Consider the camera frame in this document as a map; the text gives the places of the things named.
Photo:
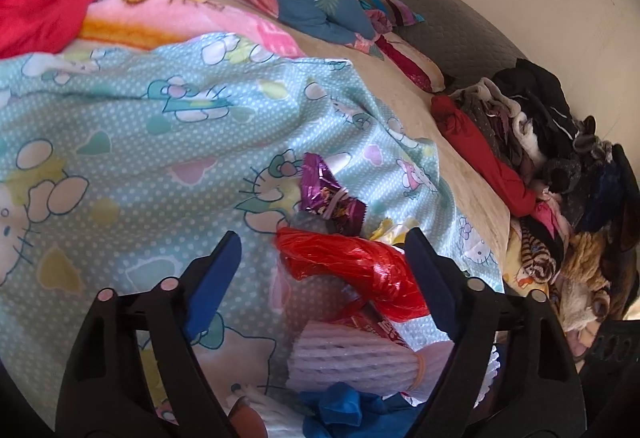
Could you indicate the blue cloth piece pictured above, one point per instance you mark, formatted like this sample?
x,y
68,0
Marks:
x,y
340,410

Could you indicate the red plastic bag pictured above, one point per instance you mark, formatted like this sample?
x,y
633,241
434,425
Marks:
x,y
350,263

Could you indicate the grey padded headboard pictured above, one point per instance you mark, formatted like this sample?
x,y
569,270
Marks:
x,y
450,28

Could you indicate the pink cartoon blanket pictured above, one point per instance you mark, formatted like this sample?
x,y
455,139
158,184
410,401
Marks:
x,y
200,18

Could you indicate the pile of clothes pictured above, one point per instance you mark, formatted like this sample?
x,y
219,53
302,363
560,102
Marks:
x,y
545,118

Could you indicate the yellow cartoon wrapper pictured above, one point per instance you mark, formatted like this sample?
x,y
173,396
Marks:
x,y
395,230

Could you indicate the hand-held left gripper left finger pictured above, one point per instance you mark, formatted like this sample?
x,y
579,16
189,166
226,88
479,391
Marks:
x,y
215,279

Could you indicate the red and cream pillow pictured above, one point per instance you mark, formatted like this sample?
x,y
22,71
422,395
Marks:
x,y
415,68

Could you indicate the brown striped fleece cloth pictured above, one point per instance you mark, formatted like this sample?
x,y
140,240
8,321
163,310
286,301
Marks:
x,y
540,258

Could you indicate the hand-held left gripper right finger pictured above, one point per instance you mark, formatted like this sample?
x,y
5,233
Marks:
x,y
430,279

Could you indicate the purple snack wrapper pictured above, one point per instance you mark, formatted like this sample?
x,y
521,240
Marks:
x,y
325,198

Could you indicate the red garment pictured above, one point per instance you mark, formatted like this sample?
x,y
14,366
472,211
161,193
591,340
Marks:
x,y
490,168

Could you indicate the yellow cartoon fleece blanket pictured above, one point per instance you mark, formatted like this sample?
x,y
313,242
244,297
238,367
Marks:
x,y
520,273

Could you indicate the red and white snack packet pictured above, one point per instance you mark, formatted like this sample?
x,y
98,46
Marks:
x,y
385,330

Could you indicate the black perforated basket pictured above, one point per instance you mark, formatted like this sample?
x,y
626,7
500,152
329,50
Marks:
x,y
610,343

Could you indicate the striped multicoloured cloth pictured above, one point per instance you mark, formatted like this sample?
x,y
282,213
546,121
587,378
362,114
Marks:
x,y
390,10

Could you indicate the tan fluffy garment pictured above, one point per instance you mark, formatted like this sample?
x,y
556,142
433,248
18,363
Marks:
x,y
590,263

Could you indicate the beige bed sheet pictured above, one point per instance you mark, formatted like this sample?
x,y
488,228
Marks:
x,y
400,83

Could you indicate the light blue cartoon blanket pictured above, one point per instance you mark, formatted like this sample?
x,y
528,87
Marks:
x,y
125,143

